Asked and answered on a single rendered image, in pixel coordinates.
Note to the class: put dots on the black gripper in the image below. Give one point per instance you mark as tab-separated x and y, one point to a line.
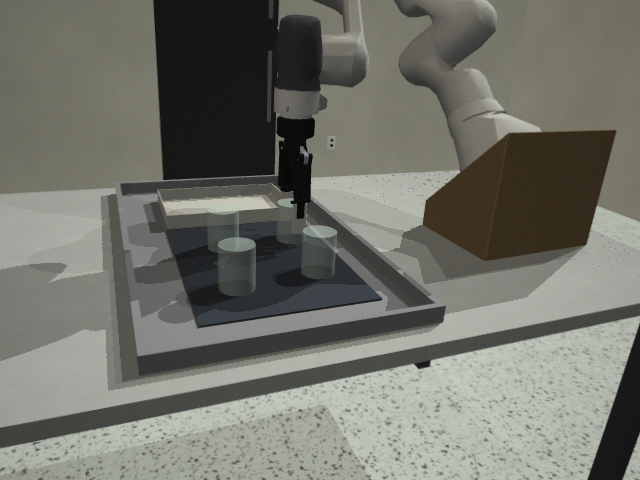
295	180

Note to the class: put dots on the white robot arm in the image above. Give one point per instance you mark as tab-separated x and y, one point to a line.
305	59

